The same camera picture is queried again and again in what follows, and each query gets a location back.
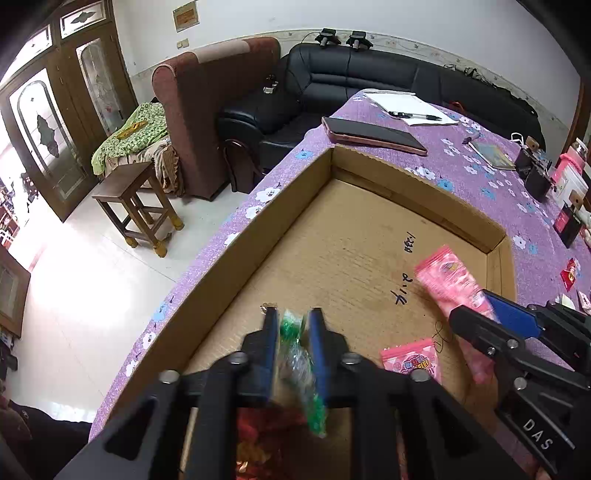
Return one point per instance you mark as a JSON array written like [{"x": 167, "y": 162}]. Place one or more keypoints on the small grey booklet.
[{"x": 491, "y": 154}]

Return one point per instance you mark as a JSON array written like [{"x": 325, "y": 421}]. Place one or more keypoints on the dark cloth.
[{"x": 41, "y": 438}]

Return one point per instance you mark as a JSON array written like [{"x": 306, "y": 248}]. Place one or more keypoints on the beige cloth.
[{"x": 166, "y": 168}]

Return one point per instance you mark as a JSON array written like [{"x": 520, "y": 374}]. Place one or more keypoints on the purple floral tablecloth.
[{"x": 461, "y": 138}]

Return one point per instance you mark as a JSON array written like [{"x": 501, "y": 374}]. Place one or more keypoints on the wooden framed cabinet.
[{"x": 11, "y": 286}]

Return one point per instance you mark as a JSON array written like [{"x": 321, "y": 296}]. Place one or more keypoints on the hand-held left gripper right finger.
[{"x": 319, "y": 360}]

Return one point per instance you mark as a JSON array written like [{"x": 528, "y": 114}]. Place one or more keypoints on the green floral cloth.
[{"x": 134, "y": 141}]

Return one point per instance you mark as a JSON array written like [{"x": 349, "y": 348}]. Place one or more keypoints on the green clear snack packet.
[{"x": 298, "y": 364}]

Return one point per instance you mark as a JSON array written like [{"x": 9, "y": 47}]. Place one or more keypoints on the black leather sofa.
[{"x": 351, "y": 74}]

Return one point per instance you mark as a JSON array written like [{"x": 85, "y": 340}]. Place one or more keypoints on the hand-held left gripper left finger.
[{"x": 271, "y": 355}]

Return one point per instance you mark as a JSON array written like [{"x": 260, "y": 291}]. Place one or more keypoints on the long pink snack packet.
[{"x": 450, "y": 281}]

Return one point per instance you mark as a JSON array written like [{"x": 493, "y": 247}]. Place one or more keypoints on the wooden glass door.
[{"x": 64, "y": 92}]

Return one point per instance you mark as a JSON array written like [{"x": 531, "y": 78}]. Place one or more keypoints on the spare black gripper tool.
[
  {"x": 327, "y": 37},
  {"x": 359, "y": 40}
]

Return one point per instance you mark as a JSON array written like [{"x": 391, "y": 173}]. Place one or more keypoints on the small pink snack packet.
[{"x": 411, "y": 360}]

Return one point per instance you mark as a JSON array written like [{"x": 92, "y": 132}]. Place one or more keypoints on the black device with cork knob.
[
  {"x": 538, "y": 182},
  {"x": 523, "y": 159}
]

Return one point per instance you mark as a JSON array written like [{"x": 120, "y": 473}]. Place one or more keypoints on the small metal object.
[{"x": 270, "y": 85}]

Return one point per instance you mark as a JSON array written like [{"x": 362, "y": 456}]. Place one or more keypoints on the yellow packet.
[{"x": 131, "y": 129}]

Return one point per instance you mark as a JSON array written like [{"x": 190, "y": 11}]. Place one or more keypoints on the pile of red snack packets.
[{"x": 251, "y": 438}]

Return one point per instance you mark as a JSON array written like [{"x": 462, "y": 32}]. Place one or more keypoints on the white notebook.
[{"x": 406, "y": 102}]

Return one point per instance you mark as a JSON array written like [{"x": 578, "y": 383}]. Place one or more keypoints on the brown armchair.
[{"x": 207, "y": 92}]

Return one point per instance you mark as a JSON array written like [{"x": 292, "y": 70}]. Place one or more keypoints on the black pen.
[{"x": 415, "y": 115}]

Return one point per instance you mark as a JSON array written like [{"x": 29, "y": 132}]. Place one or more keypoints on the red snack packet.
[{"x": 571, "y": 273}]

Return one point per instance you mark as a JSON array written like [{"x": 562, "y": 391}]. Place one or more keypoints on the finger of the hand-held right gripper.
[
  {"x": 512, "y": 314},
  {"x": 485, "y": 332}
]

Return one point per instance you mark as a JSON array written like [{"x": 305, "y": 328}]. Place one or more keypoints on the cardboard box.
[{"x": 346, "y": 240}]

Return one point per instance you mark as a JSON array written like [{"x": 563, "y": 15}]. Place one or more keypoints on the wooden stool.
[{"x": 122, "y": 180}]

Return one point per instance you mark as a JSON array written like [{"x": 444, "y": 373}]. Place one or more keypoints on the black tablet pink case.
[{"x": 369, "y": 131}]

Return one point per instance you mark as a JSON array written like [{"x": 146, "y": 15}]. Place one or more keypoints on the framed wall plaque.
[{"x": 186, "y": 16}]

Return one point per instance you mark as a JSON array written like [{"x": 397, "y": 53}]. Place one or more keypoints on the white plastic jar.
[{"x": 572, "y": 189}]

